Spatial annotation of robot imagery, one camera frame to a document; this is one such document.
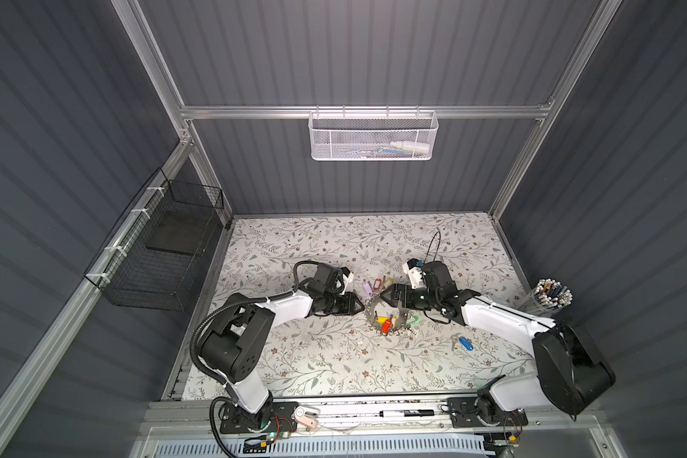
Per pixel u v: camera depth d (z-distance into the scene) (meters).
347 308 0.79
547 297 0.77
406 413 0.74
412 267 0.81
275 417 0.72
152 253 0.73
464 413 0.72
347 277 0.87
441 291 0.68
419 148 0.89
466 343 0.87
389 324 0.89
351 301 0.81
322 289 0.74
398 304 0.77
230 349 0.46
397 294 0.77
